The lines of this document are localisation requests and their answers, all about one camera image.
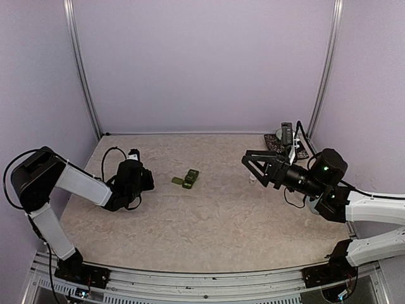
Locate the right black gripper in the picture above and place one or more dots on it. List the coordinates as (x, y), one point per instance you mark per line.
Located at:
(276, 168)

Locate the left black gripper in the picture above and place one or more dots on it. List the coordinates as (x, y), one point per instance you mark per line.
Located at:
(149, 185)

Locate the white pill bottle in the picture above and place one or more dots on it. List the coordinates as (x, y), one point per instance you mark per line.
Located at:
(252, 179)

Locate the green pill organizer box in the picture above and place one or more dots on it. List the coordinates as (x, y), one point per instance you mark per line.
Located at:
(188, 181)

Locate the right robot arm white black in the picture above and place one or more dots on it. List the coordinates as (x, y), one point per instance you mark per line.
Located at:
(336, 201)

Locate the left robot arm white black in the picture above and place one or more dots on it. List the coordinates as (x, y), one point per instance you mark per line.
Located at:
(36, 173)

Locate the black patterned tray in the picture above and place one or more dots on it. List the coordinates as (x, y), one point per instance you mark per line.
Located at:
(273, 143)

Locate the pale green bowl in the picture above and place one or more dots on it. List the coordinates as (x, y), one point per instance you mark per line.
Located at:
(279, 134)

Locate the light blue mug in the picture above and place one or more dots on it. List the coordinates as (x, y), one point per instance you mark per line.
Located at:
(311, 204)

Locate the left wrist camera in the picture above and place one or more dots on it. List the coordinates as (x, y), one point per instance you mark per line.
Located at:
(134, 154)

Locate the front aluminium rail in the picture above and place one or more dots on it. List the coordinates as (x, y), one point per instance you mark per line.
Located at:
(142, 286)

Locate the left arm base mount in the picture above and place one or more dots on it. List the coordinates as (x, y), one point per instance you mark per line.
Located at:
(84, 274)

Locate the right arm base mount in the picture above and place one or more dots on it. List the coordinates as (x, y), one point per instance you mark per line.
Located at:
(327, 274)

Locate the left aluminium frame post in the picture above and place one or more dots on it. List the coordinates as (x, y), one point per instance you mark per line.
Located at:
(77, 54)

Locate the aluminium frame post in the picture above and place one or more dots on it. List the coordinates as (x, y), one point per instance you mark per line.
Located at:
(77, 54)
(338, 6)

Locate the right aluminium frame post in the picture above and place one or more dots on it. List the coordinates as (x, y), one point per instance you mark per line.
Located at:
(338, 6)

